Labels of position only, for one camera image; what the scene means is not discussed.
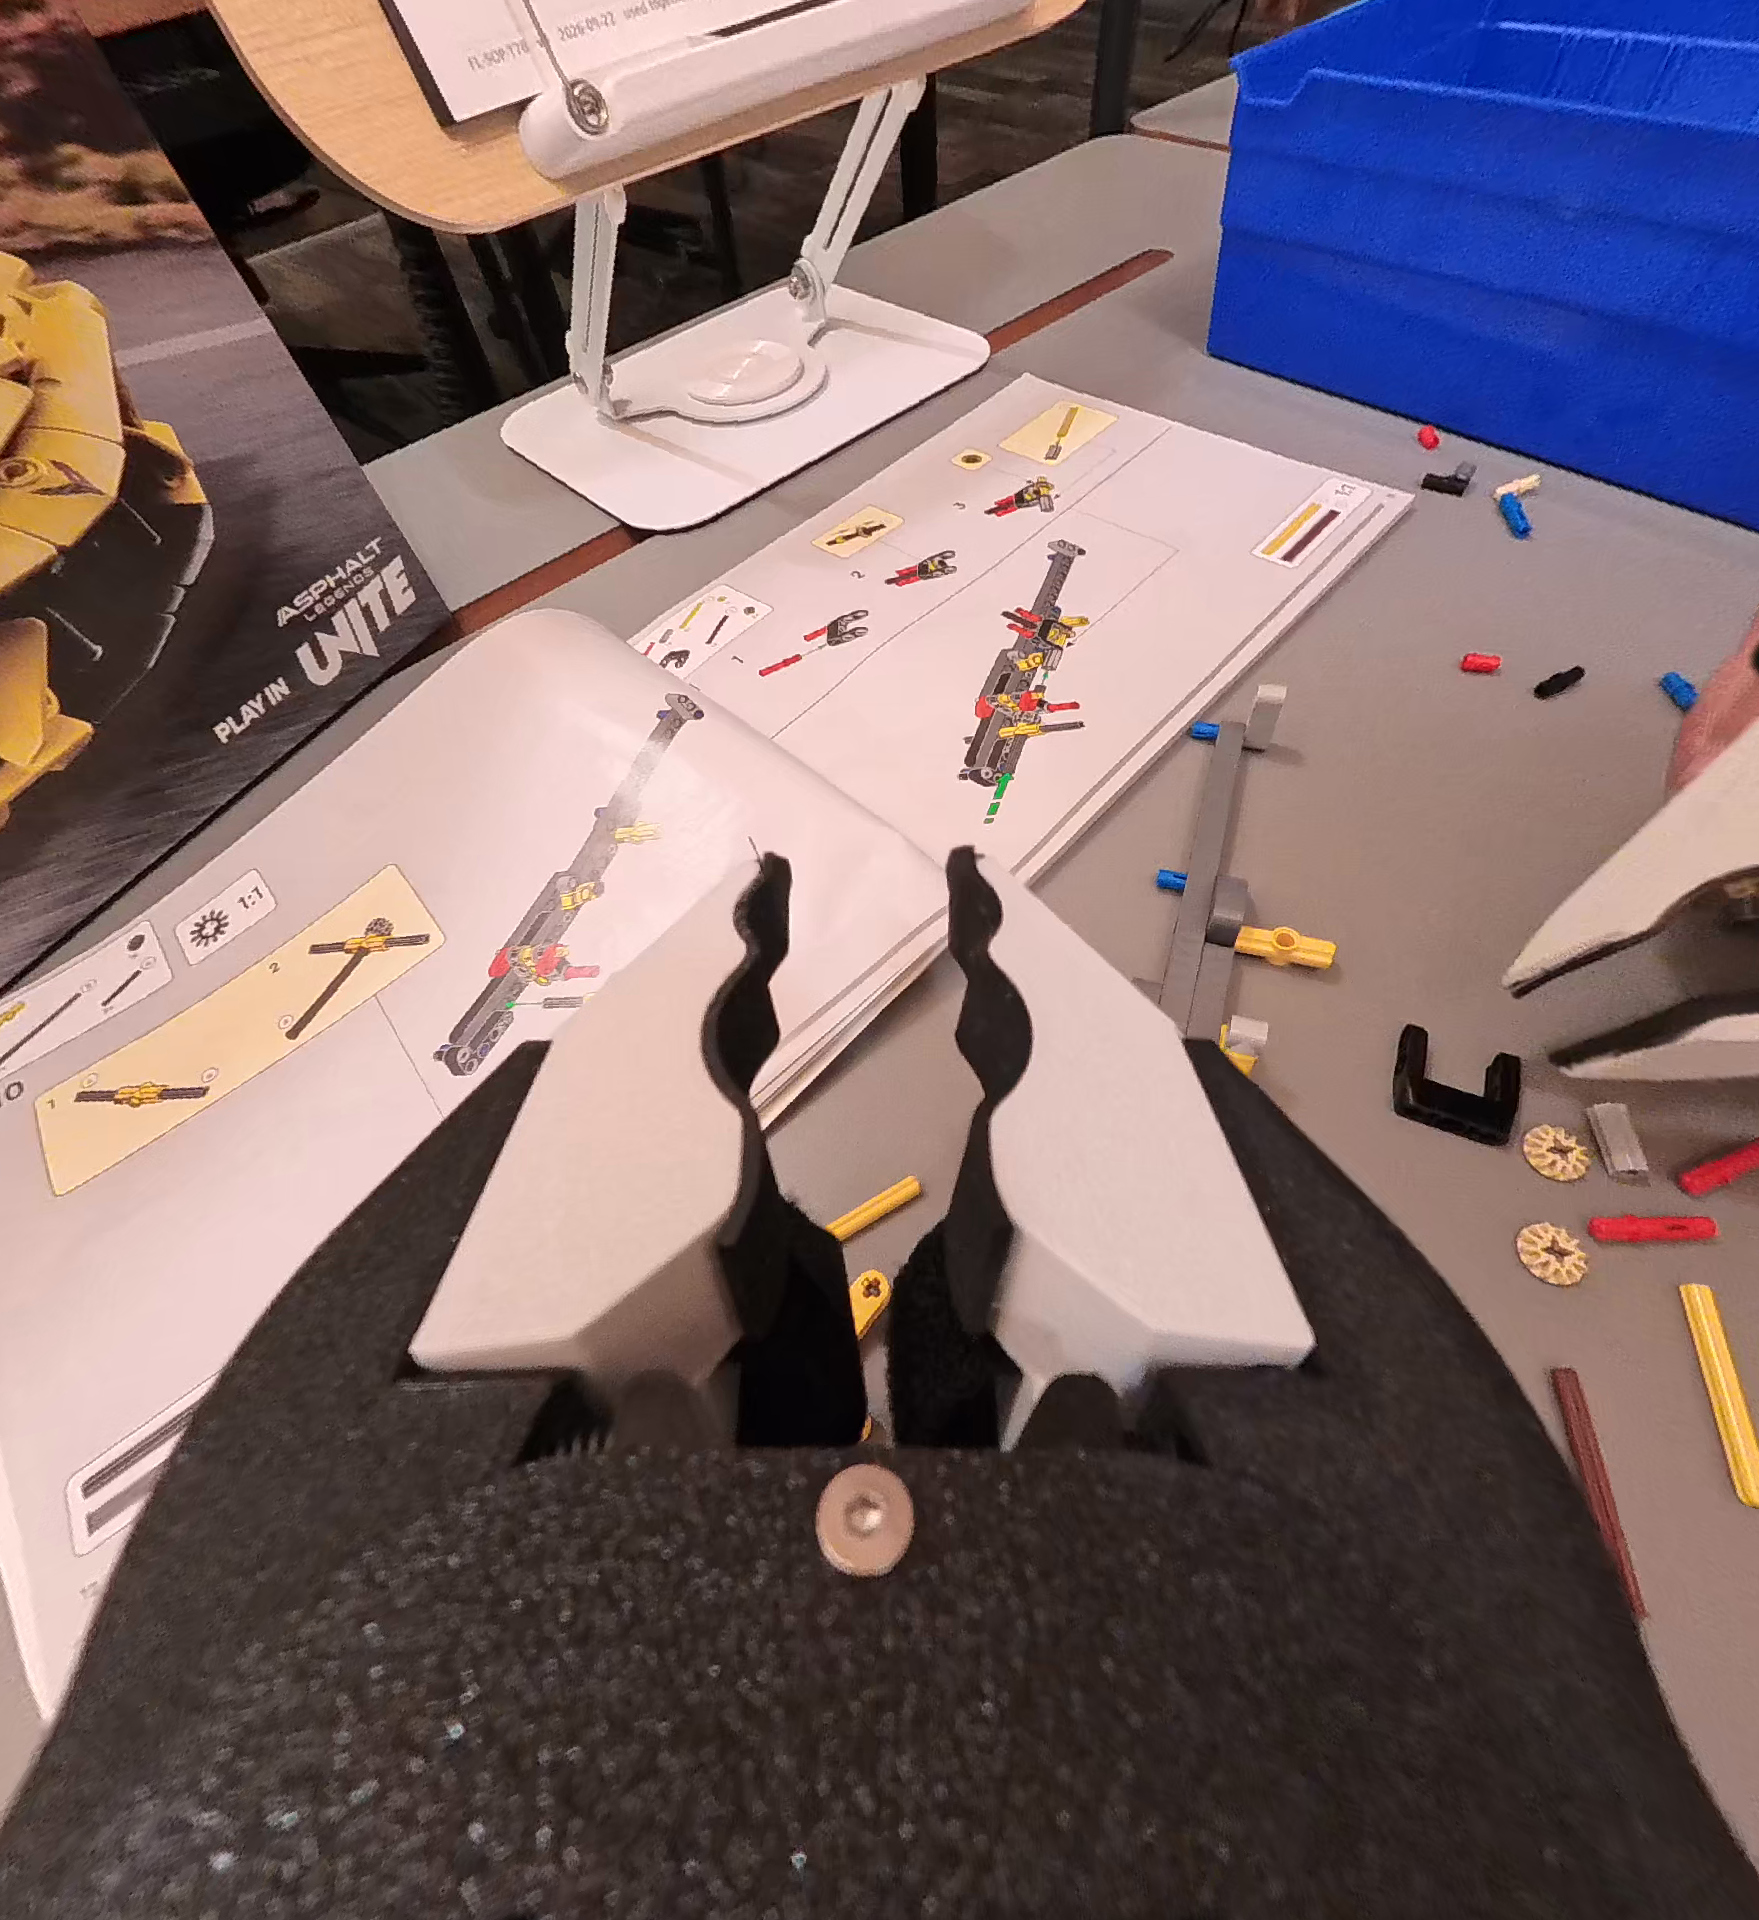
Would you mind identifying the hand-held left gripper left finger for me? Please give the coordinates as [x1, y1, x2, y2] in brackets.
[409, 854, 870, 1451]

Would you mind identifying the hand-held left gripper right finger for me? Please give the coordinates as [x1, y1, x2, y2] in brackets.
[888, 851, 1316, 1451]

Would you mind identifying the black lego fork piece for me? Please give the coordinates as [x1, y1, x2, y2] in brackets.
[1392, 1027, 1521, 1141]

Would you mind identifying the short yellow lego axle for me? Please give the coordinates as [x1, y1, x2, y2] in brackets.
[1674, 1285, 1759, 1509]

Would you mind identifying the long grey lego beam assembly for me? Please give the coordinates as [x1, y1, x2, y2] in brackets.
[1154, 683, 1341, 1079]

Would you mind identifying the brown lego axle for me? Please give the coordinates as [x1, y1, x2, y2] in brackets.
[1549, 1364, 1651, 1622]

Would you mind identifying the lego instruction booklet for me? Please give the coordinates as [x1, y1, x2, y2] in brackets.
[0, 372, 1415, 1713]

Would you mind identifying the person's right hand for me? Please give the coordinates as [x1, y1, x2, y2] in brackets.
[1667, 556, 1759, 793]

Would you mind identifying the blue plastic bin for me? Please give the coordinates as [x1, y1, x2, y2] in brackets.
[1203, 0, 1759, 550]

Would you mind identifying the black yellow box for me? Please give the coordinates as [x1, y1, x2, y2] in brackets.
[0, 0, 454, 1050]

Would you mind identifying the white stand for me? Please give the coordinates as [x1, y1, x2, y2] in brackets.
[501, 0, 1046, 534]

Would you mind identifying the light wooden board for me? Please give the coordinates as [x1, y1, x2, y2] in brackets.
[204, 0, 1093, 232]

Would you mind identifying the white printed paper sheet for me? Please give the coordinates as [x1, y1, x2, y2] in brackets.
[380, 0, 758, 131]

